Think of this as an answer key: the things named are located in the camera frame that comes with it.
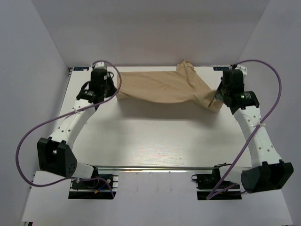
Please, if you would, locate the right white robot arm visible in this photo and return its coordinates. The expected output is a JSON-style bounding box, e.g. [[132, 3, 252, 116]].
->
[[212, 69, 293, 193]]

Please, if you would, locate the right blue label sticker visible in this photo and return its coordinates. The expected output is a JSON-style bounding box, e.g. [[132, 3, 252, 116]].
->
[[213, 66, 230, 71]]

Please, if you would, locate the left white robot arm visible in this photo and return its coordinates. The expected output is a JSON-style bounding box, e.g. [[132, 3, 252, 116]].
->
[[37, 62, 117, 188]]

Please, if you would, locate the purple cable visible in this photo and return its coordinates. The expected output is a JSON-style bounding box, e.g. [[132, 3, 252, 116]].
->
[[206, 58, 282, 200], [15, 60, 122, 198]]

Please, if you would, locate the left blue label sticker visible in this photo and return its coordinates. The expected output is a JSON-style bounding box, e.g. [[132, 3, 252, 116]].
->
[[73, 67, 89, 71]]

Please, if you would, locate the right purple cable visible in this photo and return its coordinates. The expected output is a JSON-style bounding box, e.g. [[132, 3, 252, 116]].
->
[[206, 58, 282, 200]]

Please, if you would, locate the beige t shirt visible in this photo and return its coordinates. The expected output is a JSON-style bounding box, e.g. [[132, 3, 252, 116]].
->
[[117, 60, 223, 113]]

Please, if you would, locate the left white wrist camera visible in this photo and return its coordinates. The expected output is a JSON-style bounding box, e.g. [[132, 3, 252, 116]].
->
[[92, 61, 106, 70]]

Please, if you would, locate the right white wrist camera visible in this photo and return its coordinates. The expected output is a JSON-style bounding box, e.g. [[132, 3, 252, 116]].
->
[[234, 65, 247, 77]]

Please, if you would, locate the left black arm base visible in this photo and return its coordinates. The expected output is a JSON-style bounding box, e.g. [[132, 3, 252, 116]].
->
[[68, 168, 119, 200]]

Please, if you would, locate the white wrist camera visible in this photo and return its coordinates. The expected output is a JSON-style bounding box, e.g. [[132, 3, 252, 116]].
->
[[92, 61, 106, 70], [234, 65, 247, 77]]

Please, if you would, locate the aluminium front rail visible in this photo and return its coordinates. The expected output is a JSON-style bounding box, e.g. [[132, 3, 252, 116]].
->
[[97, 166, 214, 172]]

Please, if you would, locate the blue label sticker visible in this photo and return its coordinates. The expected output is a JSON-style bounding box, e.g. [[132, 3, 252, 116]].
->
[[213, 66, 230, 71], [73, 67, 89, 71]]

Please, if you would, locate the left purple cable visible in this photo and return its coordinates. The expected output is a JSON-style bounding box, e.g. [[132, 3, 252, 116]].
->
[[15, 60, 122, 198]]

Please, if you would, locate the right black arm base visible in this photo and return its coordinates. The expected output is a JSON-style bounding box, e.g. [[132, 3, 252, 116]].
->
[[190, 164, 243, 201]]

